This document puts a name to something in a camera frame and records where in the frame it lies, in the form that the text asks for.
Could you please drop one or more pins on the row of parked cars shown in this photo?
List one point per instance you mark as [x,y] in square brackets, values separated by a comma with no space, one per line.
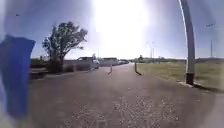
[115,61]

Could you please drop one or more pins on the small distant tree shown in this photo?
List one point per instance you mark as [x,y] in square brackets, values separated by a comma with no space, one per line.
[140,57]

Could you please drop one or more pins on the grey asphalt path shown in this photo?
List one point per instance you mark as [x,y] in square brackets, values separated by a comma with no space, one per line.
[110,96]

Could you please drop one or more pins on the double street lamp pole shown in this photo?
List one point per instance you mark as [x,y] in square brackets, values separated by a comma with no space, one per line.
[151,51]

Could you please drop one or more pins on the leafy tree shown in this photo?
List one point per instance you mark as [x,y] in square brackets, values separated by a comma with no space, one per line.
[63,40]

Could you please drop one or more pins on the grass field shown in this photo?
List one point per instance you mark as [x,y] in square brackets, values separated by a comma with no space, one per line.
[173,70]

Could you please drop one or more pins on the tall white pole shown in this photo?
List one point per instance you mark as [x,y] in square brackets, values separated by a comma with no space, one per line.
[190,50]

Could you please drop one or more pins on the tall street lamp pole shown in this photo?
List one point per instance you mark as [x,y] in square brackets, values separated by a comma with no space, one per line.
[211,46]

